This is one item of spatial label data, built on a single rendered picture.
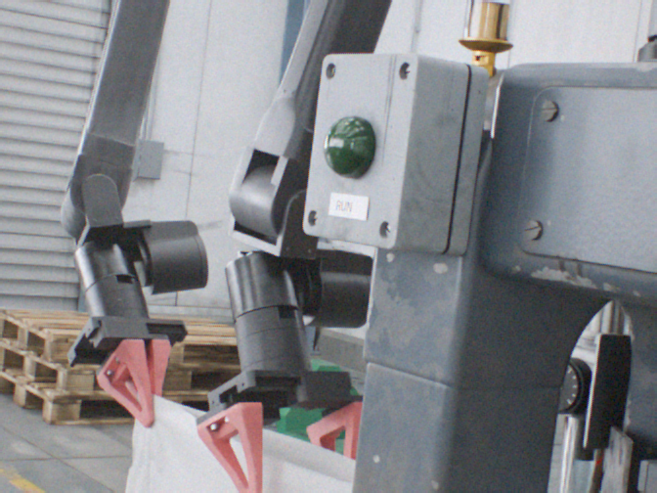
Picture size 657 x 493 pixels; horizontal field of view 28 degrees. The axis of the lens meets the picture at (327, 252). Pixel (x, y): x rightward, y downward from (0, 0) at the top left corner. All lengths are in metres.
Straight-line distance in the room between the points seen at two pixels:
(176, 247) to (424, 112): 0.74
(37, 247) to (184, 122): 1.38
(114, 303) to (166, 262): 0.08
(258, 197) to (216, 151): 8.28
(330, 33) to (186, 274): 0.37
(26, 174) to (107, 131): 7.29
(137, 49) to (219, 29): 7.93
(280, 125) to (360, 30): 0.10
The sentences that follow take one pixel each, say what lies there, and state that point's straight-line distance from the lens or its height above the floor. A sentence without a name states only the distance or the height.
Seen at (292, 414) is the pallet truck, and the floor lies 0.16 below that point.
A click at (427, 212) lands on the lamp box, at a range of 0.60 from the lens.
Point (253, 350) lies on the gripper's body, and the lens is 1.04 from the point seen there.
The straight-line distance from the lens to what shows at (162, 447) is 1.21.
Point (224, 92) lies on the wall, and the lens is 9.35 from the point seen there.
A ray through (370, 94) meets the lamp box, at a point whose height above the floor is 1.31.
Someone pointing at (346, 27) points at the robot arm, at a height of 1.39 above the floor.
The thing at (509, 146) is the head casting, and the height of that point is 1.29.
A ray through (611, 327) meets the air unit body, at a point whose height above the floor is 1.20.
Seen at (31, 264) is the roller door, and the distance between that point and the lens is 8.70.
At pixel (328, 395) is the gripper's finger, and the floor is 1.10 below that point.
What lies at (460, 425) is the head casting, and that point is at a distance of 0.64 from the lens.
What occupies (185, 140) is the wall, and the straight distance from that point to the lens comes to 9.19.
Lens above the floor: 1.27
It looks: 3 degrees down
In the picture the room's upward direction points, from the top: 7 degrees clockwise
